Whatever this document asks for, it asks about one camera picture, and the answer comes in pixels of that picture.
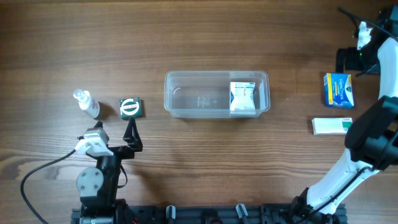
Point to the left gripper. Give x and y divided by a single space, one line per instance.
119 149

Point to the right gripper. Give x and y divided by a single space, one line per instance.
343 59

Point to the green square box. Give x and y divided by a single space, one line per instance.
130 108

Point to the white spray bottle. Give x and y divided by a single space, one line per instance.
87 103

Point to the blue VapoDrops box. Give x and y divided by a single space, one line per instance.
338 90

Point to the white green medicine box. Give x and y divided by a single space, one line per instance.
329 126

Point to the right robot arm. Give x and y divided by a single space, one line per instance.
370 146

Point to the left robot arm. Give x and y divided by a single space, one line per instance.
98 185

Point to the clear plastic container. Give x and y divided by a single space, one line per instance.
206 94

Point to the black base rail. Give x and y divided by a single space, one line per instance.
264 214

